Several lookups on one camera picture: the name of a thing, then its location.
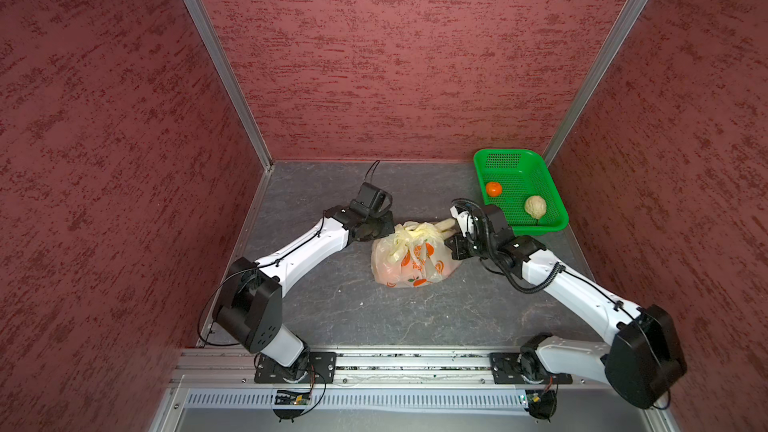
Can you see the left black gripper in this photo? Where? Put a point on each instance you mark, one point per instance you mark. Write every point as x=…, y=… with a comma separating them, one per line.
x=387, y=226

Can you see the right aluminium corner post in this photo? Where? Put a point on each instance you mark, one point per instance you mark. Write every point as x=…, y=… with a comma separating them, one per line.
x=619, y=32

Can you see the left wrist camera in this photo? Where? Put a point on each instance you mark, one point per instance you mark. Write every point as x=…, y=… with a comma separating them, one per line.
x=371, y=201

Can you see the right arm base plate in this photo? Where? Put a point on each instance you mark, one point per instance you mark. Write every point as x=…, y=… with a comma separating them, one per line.
x=509, y=368

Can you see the aluminium corner post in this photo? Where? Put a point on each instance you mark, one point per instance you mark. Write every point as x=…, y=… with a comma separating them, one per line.
x=619, y=32
x=226, y=74

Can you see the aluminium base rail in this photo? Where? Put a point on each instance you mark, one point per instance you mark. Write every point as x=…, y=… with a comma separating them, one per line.
x=356, y=368

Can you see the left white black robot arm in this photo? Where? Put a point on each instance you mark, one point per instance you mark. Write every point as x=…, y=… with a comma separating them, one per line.
x=249, y=306

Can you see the small orange tangerine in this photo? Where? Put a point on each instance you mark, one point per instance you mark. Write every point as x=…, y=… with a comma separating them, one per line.
x=493, y=189

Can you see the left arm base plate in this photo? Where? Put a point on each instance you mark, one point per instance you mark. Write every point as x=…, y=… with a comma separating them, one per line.
x=310, y=366

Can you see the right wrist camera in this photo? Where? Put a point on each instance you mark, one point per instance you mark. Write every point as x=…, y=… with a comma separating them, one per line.
x=478, y=222

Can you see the left aluminium corner post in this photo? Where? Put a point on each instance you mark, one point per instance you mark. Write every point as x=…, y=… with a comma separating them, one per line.
x=226, y=74

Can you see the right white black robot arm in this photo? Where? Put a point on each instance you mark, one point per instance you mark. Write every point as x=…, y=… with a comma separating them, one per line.
x=639, y=353

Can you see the green plastic basket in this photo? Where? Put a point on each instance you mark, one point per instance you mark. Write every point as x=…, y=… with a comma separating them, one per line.
x=522, y=173

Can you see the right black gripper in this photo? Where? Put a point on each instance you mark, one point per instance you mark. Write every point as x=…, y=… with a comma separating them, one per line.
x=457, y=247

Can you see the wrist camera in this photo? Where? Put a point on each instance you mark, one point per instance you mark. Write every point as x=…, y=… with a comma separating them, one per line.
x=371, y=201
x=478, y=222

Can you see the beige bumpy round fruit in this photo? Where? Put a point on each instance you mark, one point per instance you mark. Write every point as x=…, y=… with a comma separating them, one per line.
x=536, y=207

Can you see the printed translucent plastic bag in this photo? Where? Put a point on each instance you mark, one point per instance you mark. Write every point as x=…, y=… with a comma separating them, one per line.
x=414, y=255

